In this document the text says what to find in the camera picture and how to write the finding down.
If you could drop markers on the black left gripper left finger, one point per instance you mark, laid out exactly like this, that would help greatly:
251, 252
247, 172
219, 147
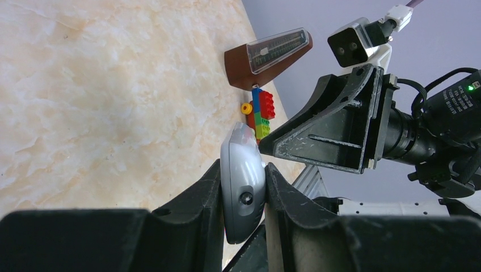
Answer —
185, 234

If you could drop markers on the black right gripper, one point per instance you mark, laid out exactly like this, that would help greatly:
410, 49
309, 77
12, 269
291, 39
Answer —
331, 130

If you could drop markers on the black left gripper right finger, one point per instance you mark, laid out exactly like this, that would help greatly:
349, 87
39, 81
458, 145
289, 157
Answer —
302, 235

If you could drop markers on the white remote control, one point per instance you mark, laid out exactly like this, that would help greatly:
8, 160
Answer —
243, 183

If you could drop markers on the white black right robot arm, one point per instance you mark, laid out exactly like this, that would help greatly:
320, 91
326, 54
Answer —
452, 115

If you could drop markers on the colourful toy brick stack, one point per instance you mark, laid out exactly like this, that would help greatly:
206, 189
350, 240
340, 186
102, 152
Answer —
259, 111

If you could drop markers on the brown wooden metronome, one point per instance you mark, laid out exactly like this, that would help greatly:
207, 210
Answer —
260, 61

